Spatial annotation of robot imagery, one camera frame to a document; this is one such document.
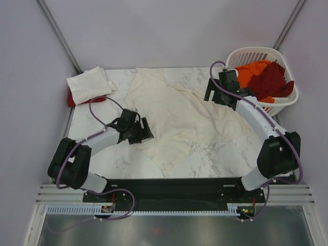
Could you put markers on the left corner metal post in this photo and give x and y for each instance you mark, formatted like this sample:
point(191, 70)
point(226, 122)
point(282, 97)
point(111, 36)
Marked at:
point(58, 34)

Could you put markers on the orange t shirt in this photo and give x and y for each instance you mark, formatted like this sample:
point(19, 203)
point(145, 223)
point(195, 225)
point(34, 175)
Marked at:
point(246, 74)

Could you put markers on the dark red t shirt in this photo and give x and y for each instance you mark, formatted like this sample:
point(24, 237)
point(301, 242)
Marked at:
point(267, 82)

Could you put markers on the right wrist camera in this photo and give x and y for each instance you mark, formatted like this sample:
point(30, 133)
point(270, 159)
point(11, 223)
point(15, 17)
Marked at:
point(228, 79)

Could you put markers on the white slotted cable duct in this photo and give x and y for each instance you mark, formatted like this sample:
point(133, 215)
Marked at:
point(107, 209)

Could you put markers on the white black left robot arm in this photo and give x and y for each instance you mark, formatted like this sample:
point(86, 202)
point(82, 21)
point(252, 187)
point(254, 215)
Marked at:
point(71, 162)

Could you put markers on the corner metal post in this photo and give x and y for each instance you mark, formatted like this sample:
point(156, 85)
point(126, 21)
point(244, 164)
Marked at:
point(58, 34)
point(289, 23)

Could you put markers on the aluminium frame rail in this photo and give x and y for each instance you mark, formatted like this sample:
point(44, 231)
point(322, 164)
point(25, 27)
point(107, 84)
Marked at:
point(279, 195)

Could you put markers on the right corner metal post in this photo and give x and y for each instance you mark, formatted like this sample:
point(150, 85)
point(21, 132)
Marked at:
point(289, 23)

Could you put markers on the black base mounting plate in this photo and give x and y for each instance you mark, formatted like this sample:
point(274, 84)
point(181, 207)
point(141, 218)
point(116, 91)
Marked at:
point(176, 192)

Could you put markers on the folded red t shirt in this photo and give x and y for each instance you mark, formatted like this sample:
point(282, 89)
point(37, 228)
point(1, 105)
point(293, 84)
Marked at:
point(79, 97)

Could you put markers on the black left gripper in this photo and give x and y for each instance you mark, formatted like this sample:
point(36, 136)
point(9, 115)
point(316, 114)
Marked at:
point(143, 133)

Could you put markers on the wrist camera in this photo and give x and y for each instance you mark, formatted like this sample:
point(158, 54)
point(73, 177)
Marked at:
point(228, 79)
point(129, 116)

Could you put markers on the white plastic laundry basket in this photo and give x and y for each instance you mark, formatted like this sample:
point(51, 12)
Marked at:
point(248, 55)

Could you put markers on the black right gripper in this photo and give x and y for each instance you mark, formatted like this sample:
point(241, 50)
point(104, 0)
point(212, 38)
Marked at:
point(215, 98)

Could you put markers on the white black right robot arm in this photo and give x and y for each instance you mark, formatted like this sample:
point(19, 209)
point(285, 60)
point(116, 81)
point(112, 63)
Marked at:
point(279, 156)

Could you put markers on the folded white t shirt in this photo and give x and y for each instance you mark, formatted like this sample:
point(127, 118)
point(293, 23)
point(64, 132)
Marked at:
point(92, 79)

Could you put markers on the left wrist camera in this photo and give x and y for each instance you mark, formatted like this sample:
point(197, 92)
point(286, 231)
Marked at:
point(129, 116)

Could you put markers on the cream white t shirt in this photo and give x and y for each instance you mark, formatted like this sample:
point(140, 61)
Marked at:
point(178, 116)

